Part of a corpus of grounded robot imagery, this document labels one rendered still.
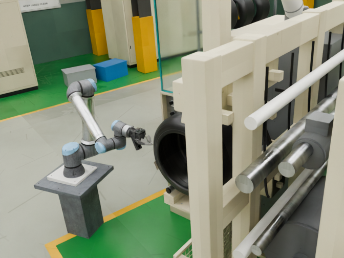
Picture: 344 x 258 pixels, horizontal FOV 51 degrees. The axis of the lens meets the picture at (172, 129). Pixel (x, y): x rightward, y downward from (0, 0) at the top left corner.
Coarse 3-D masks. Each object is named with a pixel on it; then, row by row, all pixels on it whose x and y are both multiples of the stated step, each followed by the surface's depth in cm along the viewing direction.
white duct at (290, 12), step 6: (282, 0) 228; (288, 0) 224; (294, 0) 224; (300, 0) 227; (288, 6) 229; (294, 6) 228; (300, 6) 230; (288, 12) 234; (294, 12) 232; (300, 12) 233
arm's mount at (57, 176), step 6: (60, 168) 331; (84, 168) 330; (90, 168) 330; (96, 168) 331; (54, 174) 322; (60, 174) 322; (84, 174) 321; (54, 180) 316; (60, 180) 312; (66, 180) 312; (72, 180) 312; (78, 180) 312
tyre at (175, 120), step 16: (160, 128) 224; (176, 128) 214; (224, 128) 213; (160, 144) 230; (176, 144) 254; (224, 144) 207; (160, 160) 235; (176, 160) 253; (224, 160) 206; (176, 176) 246; (224, 176) 209
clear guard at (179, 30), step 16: (160, 0) 276; (176, 0) 267; (192, 0) 258; (160, 16) 282; (176, 16) 272; (192, 16) 263; (160, 32) 288; (176, 32) 278; (192, 32) 268; (160, 48) 294; (176, 48) 284; (192, 48) 274; (160, 64) 301; (176, 64) 290; (160, 80) 307
